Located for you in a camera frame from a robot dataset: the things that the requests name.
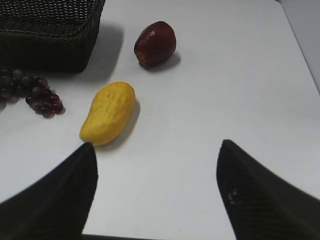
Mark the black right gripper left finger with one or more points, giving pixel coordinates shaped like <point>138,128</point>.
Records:
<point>56,207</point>

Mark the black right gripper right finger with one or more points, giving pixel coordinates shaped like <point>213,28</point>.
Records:
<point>260,205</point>

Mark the yellow mango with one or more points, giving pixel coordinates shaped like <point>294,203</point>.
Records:
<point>109,113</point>

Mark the black woven basket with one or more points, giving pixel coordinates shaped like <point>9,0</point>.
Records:
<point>49,35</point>

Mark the purple grape bunch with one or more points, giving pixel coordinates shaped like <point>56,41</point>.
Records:
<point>15,84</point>

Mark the dark red apple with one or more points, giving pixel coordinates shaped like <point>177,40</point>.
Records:
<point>155,45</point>

